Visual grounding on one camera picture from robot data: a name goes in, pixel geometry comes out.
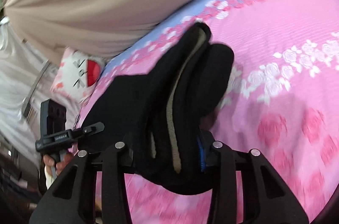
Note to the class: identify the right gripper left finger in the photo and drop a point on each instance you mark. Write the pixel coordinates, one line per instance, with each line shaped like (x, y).
(71, 197)

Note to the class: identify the silver satin curtain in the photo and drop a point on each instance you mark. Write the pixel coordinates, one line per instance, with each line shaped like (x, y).
(26, 79)

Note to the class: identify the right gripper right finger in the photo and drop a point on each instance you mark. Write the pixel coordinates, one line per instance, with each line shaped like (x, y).
(266, 198)

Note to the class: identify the black pant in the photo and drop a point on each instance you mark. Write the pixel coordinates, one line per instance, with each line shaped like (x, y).
(162, 109)

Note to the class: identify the pink rose bedsheet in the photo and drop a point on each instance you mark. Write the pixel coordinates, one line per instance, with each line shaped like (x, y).
(282, 98)

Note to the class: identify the cartoon cat face pillow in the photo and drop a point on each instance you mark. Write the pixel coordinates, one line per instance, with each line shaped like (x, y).
(78, 75)

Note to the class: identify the person's left hand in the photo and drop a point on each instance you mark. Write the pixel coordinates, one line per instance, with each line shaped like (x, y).
(50, 163)

